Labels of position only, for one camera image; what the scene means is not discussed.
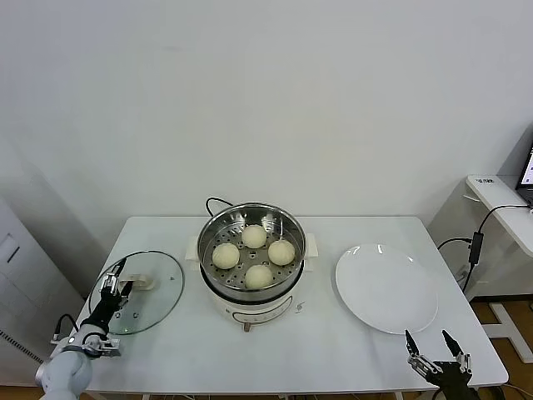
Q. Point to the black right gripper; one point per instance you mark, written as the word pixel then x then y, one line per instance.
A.
pixel 451 379

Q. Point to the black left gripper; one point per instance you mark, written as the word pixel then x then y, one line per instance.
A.
pixel 104 308

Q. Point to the white steamed baozi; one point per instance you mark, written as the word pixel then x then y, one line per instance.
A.
pixel 225 256
pixel 282 252
pixel 254 236
pixel 258 276

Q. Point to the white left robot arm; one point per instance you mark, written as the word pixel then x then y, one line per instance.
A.
pixel 66 371

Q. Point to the stainless steel steamer basket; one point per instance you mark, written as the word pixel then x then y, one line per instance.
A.
pixel 227 291

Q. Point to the white round plate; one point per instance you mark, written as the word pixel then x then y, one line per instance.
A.
pixel 387 287

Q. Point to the cream electric cooker pot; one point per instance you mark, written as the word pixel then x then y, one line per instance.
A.
pixel 254 312

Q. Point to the white side desk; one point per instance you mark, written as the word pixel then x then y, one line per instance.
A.
pixel 483 185

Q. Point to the open laptop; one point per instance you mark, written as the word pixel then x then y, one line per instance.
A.
pixel 526 175

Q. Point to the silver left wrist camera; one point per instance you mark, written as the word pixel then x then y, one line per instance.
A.
pixel 107 346

